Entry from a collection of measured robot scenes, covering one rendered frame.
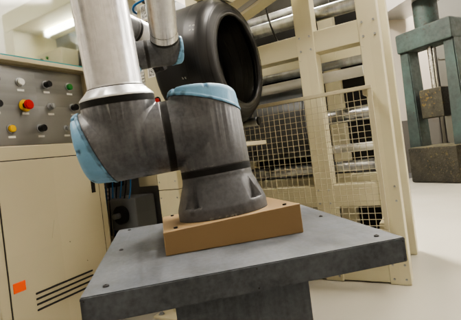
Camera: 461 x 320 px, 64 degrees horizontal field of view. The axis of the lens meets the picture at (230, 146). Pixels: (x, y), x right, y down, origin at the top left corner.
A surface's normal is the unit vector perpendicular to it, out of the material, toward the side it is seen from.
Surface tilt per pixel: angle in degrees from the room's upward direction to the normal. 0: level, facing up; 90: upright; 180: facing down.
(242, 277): 90
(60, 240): 90
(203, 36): 80
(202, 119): 84
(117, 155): 110
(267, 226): 90
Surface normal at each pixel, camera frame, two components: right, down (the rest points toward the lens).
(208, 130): 0.16, -0.07
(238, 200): 0.33, -0.44
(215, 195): -0.15, -0.36
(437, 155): -0.88, 0.11
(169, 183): -0.49, 0.05
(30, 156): 0.86, -0.11
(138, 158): 0.24, 0.46
